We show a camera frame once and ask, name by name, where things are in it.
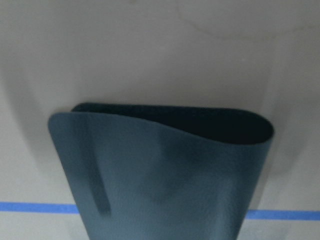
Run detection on black mouse pad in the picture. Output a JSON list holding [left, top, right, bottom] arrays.
[[48, 103, 275, 240]]

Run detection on blue tape grid lines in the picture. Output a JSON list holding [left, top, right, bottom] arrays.
[[0, 201, 320, 221]]

